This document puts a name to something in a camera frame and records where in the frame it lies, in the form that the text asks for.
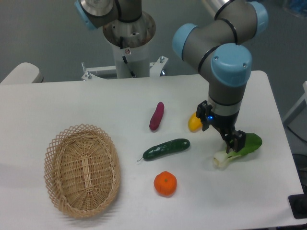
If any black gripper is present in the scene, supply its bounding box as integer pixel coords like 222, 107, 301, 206
196, 100, 246, 153

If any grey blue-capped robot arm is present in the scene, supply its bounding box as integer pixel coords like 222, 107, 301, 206
75, 0, 268, 152

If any dark green cucumber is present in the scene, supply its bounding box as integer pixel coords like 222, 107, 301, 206
138, 138, 190, 161

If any yellow bell pepper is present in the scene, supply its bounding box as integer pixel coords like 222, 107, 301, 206
188, 113, 202, 132

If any green bok choy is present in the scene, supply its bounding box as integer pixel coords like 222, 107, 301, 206
213, 133, 262, 168

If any purple sweet potato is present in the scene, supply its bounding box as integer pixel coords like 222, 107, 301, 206
149, 102, 165, 131

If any orange tangerine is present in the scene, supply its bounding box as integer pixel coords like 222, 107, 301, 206
153, 171, 177, 197

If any black device at table edge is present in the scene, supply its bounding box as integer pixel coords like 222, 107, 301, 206
288, 194, 307, 219

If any woven wicker basket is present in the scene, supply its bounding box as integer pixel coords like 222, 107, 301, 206
44, 124, 121, 218

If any white chair armrest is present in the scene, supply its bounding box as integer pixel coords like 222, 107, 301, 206
0, 62, 44, 85

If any white metal frame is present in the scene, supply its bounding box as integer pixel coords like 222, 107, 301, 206
282, 81, 307, 127

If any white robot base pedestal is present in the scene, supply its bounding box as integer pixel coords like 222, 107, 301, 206
82, 11, 168, 80

